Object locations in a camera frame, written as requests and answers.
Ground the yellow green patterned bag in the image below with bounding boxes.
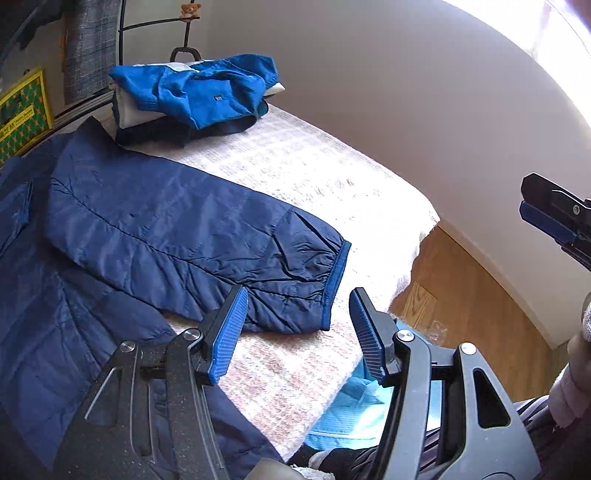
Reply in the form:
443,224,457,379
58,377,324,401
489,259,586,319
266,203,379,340
0,67,56,167

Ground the person's right hand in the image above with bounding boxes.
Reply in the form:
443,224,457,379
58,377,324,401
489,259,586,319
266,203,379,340
549,295,591,428

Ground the black metal clothes rack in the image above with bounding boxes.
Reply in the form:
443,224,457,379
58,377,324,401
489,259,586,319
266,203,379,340
0,0,204,158

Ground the navy puffer jacket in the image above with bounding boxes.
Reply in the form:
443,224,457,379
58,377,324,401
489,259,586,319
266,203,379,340
0,115,352,480

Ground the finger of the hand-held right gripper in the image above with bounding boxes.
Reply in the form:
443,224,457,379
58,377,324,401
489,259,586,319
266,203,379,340
519,173,591,271

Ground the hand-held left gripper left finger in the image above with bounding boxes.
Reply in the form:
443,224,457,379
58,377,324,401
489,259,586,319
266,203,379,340
53,284,250,480

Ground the light blue cloth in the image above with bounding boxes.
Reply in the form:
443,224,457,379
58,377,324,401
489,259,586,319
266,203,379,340
305,328,444,453

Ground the grey plaid coat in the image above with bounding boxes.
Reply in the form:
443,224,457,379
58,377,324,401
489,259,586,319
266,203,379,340
62,0,122,104

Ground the folded white garment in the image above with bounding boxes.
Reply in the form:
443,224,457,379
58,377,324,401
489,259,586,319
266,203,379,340
113,62,287,130

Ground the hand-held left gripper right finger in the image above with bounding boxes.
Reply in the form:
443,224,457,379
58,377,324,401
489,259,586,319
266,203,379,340
348,287,541,480

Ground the bright blue garment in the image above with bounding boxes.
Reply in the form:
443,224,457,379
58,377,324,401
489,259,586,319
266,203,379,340
109,54,280,132

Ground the clear plastic wrapper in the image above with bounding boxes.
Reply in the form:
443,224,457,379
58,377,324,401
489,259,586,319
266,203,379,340
422,323,448,346

